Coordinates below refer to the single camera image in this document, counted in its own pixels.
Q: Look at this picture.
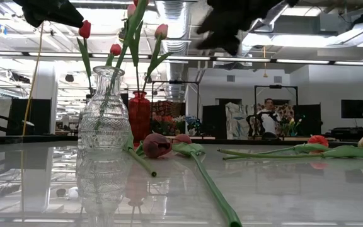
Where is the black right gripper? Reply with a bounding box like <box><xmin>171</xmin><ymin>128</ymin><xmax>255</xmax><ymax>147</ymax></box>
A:
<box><xmin>196</xmin><ymin>0</ymin><xmax>291</xmax><ymax>57</ymax></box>

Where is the black partition panel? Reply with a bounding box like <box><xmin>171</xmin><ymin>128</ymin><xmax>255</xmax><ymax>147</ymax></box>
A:
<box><xmin>6</xmin><ymin>98</ymin><xmax>52</xmax><ymax>136</ymax></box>

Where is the person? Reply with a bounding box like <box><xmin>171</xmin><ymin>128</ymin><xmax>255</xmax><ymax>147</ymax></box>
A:
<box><xmin>256</xmin><ymin>98</ymin><xmax>282</xmax><ymax>139</ymax></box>

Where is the black background desk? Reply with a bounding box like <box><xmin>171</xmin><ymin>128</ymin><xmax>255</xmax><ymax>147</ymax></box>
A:
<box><xmin>331</xmin><ymin>125</ymin><xmax>363</xmax><ymax>143</ymax></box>

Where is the black wall monitor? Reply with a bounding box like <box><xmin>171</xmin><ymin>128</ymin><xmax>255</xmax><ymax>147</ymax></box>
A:
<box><xmin>341</xmin><ymin>99</ymin><xmax>363</xmax><ymax>119</ymax></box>

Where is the painted white cloth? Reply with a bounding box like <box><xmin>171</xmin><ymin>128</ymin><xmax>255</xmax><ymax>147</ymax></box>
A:
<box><xmin>225</xmin><ymin>102</ymin><xmax>258</xmax><ymax>140</ymax></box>

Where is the black stand frame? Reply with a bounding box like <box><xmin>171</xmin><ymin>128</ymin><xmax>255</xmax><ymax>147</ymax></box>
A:
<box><xmin>253</xmin><ymin>84</ymin><xmax>299</xmax><ymax>139</ymax></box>
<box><xmin>151</xmin><ymin>80</ymin><xmax>200</xmax><ymax>139</ymax></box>

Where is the long yellow cable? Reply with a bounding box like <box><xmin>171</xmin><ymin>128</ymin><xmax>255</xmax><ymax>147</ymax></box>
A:
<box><xmin>20</xmin><ymin>21</ymin><xmax>45</xmax><ymax>137</ymax></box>

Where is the clear embossed glass vase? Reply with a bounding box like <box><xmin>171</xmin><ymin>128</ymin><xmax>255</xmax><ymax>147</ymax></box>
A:
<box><xmin>77</xmin><ymin>65</ymin><xmax>131</xmax><ymax>152</ymax></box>

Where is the red ribbed glass vase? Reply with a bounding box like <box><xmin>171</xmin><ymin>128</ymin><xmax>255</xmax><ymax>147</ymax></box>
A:
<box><xmin>127</xmin><ymin>90</ymin><xmax>153</xmax><ymax>148</ymax></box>

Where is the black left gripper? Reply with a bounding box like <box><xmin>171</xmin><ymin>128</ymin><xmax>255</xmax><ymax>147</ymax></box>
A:
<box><xmin>13</xmin><ymin>0</ymin><xmax>84</xmax><ymax>28</ymax></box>

